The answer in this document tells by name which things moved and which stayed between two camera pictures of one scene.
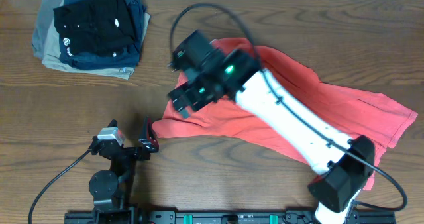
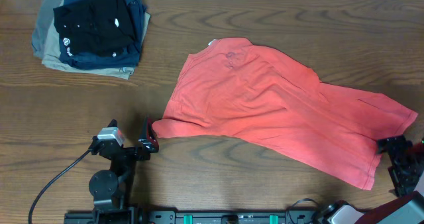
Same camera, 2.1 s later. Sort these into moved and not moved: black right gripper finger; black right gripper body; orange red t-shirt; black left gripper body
Moved: black right gripper body; black right gripper finger
Not moved: orange red t-shirt; black left gripper body
